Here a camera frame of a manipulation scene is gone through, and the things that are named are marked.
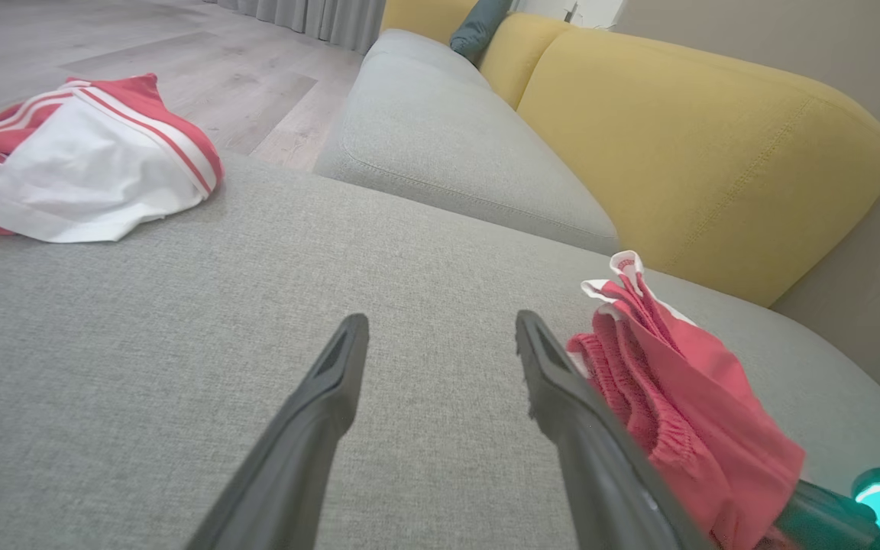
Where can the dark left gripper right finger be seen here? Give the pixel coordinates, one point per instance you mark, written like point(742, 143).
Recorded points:
point(600, 473)

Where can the large yellow sofa backrest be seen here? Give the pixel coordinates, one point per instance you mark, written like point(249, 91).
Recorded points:
point(700, 153)

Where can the red white striped jersey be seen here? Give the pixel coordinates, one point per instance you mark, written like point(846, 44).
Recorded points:
point(88, 176)

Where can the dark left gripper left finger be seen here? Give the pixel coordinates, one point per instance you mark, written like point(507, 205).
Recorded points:
point(295, 458)

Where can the small yellow sofa backrest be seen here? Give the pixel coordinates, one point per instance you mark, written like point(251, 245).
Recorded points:
point(520, 53)

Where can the red mesh shorts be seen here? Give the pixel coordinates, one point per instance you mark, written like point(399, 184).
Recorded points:
point(684, 397)

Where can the small grey sofa seat cushion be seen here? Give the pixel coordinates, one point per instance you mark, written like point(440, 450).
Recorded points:
point(440, 130)

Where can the teal throw pillow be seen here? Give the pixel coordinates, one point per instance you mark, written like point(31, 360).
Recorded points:
point(478, 30)

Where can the grey curtain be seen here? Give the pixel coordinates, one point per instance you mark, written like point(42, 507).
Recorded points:
point(318, 19)

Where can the large grey sofa seat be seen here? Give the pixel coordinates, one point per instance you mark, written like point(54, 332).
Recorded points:
point(180, 344)

